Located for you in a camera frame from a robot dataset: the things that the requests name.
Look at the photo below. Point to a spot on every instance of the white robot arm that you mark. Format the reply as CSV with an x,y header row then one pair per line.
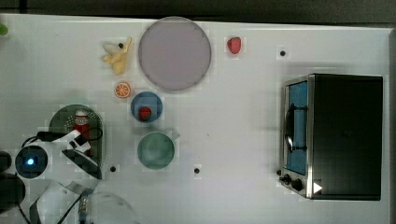
x,y
71,197

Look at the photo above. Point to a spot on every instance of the small blue bowl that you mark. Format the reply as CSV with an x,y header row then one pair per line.
x,y
149,99

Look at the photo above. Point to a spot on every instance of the red toy strawberry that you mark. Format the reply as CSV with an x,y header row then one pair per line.
x,y
234,45

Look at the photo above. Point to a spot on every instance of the green cup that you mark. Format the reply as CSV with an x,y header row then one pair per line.
x,y
156,150

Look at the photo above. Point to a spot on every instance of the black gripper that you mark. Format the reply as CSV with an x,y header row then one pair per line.
x,y
84,162

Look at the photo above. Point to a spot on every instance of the red ketchup bottle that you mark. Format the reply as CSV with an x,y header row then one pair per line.
x,y
82,123

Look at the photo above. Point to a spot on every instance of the red strawberry in bowl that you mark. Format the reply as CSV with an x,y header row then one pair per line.
x,y
144,113

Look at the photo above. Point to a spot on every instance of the round grey plate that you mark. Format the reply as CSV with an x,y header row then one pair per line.
x,y
174,53

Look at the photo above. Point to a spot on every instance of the toy orange slice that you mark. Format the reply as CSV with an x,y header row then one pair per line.
x,y
122,90

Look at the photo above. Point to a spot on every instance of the silver toaster oven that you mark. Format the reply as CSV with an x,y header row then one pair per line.
x,y
332,137

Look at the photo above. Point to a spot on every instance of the peeled toy banana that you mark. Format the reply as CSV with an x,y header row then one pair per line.
x,y
116,56

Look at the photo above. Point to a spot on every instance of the green oval strainer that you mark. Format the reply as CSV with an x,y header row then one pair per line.
x,y
64,120

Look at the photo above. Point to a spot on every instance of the black cylinder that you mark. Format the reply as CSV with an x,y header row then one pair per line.
x,y
5,161
12,192

